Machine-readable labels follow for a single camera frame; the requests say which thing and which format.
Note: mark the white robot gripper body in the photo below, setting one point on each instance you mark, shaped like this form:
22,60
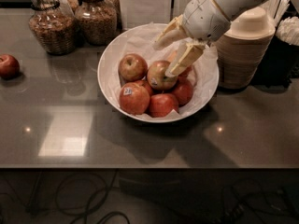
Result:
204,18

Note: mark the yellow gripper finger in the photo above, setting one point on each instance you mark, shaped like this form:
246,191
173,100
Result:
188,52
174,31

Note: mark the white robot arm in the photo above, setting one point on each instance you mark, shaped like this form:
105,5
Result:
234,8

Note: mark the white paper bowl liner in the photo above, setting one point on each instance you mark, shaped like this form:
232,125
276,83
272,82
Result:
137,41

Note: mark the right red apple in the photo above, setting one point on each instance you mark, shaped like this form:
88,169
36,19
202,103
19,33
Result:
183,91

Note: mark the small hidden red apple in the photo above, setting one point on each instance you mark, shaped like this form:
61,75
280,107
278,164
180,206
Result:
144,83

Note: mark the white ceramic bowl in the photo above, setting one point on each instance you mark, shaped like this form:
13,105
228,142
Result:
106,78

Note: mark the front centre red apple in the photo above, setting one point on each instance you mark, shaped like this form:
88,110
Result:
160,105

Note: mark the front left stickered apple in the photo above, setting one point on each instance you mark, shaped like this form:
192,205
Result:
134,99

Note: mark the lone red apple on table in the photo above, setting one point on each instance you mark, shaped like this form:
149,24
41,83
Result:
9,66

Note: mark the white napkin holder box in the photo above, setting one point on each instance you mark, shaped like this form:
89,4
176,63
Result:
139,12

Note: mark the front stack of paper bowls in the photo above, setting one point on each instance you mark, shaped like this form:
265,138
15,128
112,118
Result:
241,49

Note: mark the right granola glass jar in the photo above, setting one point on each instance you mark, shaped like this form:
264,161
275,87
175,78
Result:
97,20

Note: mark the front left granola jar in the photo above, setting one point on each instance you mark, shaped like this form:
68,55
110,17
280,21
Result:
53,29

